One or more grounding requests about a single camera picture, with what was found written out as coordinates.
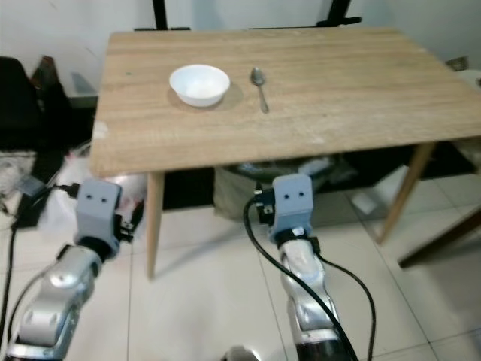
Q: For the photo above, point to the metal spoon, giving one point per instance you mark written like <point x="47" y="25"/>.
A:
<point x="258" y="77"/>

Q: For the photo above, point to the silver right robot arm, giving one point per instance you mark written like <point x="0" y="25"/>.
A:
<point x="304" y="289"/>

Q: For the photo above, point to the black chair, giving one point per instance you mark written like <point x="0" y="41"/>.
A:
<point x="15" y="98"/>

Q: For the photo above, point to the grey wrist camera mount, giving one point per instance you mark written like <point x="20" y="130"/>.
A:
<point x="293" y="201"/>
<point x="99" y="210"/>

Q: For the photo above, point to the dark wooden furniture leg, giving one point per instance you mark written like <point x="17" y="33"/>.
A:
<point x="440" y="239"/>

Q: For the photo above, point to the light wooden table leg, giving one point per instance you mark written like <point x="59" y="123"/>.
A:
<point x="406" y="192"/>
<point x="155" y="241"/>

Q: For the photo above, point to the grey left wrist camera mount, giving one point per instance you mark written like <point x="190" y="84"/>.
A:
<point x="99" y="210"/>

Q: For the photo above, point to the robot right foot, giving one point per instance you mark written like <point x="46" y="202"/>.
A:
<point x="242" y="354"/>

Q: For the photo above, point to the grey-green sack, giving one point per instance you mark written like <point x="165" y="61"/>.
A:
<point x="233" y="192"/>

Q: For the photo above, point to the black slanted stand frame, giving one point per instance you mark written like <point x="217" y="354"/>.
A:
<point x="342" y="10"/>

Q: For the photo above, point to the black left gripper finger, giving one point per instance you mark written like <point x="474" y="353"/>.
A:
<point x="137" y="214"/>

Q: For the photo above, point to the brown bag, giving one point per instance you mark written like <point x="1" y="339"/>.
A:
<point x="51" y="86"/>

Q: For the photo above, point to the white ceramic bowl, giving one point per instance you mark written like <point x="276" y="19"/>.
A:
<point x="199" y="84"/>

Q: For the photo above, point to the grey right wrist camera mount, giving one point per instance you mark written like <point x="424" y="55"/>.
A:
<point x="293" y="201"/>

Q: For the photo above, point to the black upright stand post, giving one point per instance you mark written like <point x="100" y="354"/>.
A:
<point x="159" y="13"/>

